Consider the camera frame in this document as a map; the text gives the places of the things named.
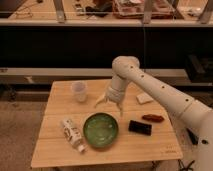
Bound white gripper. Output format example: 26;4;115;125
94;86;125;117

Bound green ceramic bowl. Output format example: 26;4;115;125
83;113;119;148

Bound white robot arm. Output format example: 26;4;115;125
95;56;213;171

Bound white sponge block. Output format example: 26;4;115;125
136;93;153;104

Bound translucent plastic cup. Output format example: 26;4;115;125
71;81;87;102

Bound black rectangular block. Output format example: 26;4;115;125
128;120;152;135

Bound red-brown oblong object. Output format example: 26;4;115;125
142;114;164;123

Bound wooden table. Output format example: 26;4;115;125
31;80;183;168

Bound white plastic bottle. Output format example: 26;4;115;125
61;119;85;153

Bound long background shelf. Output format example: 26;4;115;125
0;67;213;85

